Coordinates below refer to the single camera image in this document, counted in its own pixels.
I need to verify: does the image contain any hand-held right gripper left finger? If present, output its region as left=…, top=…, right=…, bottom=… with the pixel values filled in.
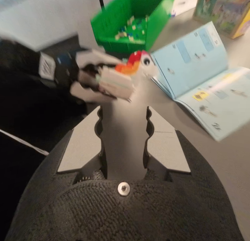
left=57, top=106, right=108, bottom=178

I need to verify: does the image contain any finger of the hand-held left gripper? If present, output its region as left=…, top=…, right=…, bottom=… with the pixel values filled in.
left=76, top=50, right=122, bottom=67
left=70, top=82, right=117, bottom=101

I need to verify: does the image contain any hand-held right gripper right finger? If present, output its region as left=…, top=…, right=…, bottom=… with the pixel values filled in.
left=143, top=106, right=191, bottom=181

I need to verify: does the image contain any white lego unicorn model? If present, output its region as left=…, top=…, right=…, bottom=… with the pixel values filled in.
left=97, top=50, right=157, bottom=103

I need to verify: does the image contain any green plastic bin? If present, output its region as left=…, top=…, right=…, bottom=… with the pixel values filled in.
left=90, top=0, right=177, bottom=54

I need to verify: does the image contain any heap of mixed lego pieces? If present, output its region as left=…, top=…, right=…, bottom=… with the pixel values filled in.
left=115, top=15, right=150, bottom=43

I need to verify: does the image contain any colourful lego set box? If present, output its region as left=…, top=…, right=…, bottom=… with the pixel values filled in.
left=193, top=0, right=250, bottom=39

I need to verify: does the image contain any person's black clothing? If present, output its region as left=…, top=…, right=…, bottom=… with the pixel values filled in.
left=0, top=40, right=88, bottom=235

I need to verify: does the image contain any light blue instruction booklet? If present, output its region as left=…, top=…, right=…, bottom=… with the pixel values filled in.
left=150, top=21, right=250, bottom=142

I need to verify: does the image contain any white cable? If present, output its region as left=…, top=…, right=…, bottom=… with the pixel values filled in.
left=0, top=129, right=49, bottom=156

